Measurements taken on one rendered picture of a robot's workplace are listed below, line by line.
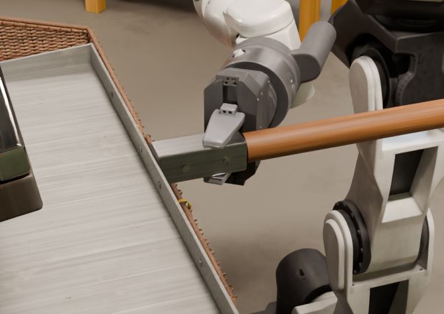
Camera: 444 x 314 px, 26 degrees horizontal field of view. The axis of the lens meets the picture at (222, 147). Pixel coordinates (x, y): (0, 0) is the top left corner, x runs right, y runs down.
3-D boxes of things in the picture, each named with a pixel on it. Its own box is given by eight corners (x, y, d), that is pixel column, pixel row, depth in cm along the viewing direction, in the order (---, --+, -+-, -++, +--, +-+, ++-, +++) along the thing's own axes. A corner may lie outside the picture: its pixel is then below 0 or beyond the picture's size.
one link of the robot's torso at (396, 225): (317, 244, 191) (342, 39, 164) (396, 227, 196) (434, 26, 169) (350, 296, 180) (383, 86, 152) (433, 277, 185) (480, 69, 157)
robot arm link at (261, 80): (275, 82, 94) (300, 34, 103) (181, 70, 96) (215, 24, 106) (271, 191, 100) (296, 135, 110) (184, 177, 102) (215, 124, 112)
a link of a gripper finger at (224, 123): (196, 145, 92) (215, 116, 97) (228, 150, 92) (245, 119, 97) (196, 131, 92) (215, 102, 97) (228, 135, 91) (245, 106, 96)
